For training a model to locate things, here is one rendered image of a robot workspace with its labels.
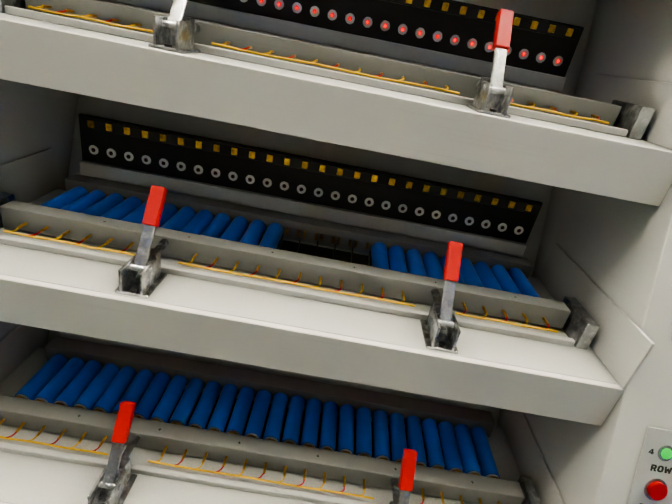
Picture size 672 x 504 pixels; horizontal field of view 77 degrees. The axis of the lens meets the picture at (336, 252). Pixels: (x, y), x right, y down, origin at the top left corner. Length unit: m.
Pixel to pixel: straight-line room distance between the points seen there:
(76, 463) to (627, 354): 0.52
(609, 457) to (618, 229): 0.21
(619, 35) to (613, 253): 0.25
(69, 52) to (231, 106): 0.13
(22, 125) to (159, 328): 0.28
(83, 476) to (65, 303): 0.18
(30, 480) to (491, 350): 0.44
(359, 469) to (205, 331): 0.22
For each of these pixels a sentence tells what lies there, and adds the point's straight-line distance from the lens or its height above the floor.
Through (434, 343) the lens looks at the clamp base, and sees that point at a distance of 0.38.
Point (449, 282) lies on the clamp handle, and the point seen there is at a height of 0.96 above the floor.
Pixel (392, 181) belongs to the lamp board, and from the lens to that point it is 0.50.
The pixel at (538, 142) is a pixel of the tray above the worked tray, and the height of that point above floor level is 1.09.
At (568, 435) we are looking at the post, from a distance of 0.52.
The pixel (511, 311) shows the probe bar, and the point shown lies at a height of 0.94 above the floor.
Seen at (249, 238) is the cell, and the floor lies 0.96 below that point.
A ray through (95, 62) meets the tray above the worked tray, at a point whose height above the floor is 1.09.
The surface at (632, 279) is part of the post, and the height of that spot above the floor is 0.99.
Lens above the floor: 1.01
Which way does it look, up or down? 6 degrees down
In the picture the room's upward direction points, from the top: 11 degrees clockwise
